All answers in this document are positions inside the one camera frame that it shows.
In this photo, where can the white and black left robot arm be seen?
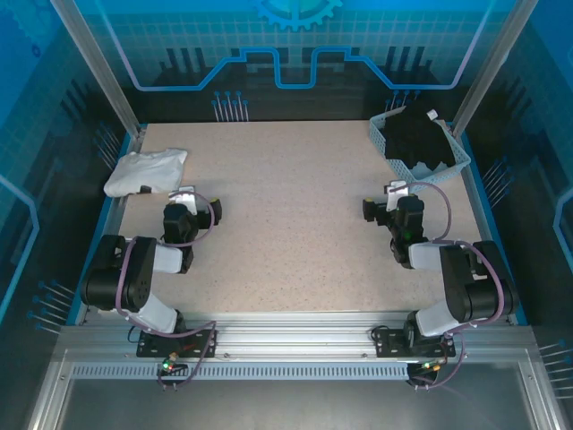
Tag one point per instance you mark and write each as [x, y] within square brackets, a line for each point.
[112, 286]

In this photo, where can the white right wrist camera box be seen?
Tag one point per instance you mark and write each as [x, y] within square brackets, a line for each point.
[396, 188]

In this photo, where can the folded white t-shirt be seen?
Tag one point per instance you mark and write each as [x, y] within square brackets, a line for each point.
[143, 170]

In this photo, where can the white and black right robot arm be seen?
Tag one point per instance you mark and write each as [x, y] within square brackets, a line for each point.
[474, 295]

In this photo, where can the aluminium mounting rail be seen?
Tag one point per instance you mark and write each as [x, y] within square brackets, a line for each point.
[291, 336]

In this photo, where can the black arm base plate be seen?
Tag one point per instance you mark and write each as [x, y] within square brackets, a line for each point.
[389, 342]
[201, 342]

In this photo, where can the small black tag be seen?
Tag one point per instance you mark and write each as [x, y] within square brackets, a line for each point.
[144, 189]

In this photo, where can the black floral print t-shirt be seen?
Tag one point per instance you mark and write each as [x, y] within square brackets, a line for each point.
[412, 139]

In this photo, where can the steel sheet panel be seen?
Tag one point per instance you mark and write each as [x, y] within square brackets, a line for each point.
[291, 407]

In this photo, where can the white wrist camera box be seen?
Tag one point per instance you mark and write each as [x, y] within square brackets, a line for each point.
[396, 188]
[185, 199]

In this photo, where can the pale blue perforated plastic basket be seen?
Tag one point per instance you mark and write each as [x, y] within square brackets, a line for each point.
[378, 134]

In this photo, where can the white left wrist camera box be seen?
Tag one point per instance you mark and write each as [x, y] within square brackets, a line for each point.
[185, 199]

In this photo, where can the aluminium frame post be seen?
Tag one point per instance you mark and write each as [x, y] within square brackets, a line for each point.
[100, 62]
[490, 62]

